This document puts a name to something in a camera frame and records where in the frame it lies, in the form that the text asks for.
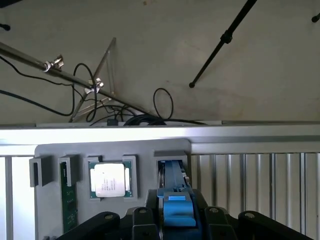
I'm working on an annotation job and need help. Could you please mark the coiled black cable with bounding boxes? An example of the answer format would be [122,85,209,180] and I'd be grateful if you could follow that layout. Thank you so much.
[123,87,208,126]

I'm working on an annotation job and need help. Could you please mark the silver tripod stand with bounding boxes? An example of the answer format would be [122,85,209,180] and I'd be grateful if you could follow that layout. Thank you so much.
[0,41,151,116]

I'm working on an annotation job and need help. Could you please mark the thin black floor cable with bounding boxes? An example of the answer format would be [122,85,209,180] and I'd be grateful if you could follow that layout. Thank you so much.
[0,55,100,124]

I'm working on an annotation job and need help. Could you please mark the grey parts rack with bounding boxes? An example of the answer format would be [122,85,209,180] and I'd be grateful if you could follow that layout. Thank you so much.
[29,138,192,240]

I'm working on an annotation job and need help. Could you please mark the silver CPU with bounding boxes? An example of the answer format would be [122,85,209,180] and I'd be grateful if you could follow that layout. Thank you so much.
[89,162,131,198]

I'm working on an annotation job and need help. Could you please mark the silver stand brace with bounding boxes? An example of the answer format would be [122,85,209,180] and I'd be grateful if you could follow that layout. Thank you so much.
[69,37,118,123]

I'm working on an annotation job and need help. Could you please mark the green RAM stick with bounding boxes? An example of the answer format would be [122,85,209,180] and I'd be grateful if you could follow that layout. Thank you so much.
[60,161,79,233]

